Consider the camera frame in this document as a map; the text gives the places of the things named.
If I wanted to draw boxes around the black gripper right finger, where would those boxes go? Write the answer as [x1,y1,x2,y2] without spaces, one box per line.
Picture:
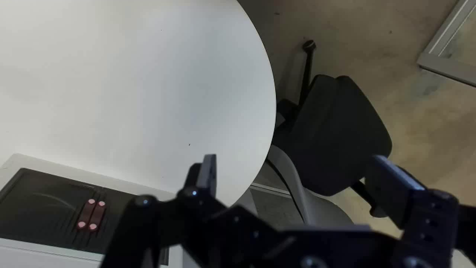
[364,153,460,268]

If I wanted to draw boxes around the white framed glass door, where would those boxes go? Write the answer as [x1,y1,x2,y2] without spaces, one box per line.
[415,0,476,87]

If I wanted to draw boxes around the white three-tier storage cabinet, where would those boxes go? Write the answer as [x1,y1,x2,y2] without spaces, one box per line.
[0,151,184,268]

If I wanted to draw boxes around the smoked translucent cabinet door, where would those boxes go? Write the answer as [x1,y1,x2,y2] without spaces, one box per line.
[94,183,171,256]
[0,166,97,245]

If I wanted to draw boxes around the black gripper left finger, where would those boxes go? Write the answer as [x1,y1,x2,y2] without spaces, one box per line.
[101,153,229,268]

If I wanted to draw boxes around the grey and black office chair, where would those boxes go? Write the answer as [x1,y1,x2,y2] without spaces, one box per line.
[236,38,397,239]

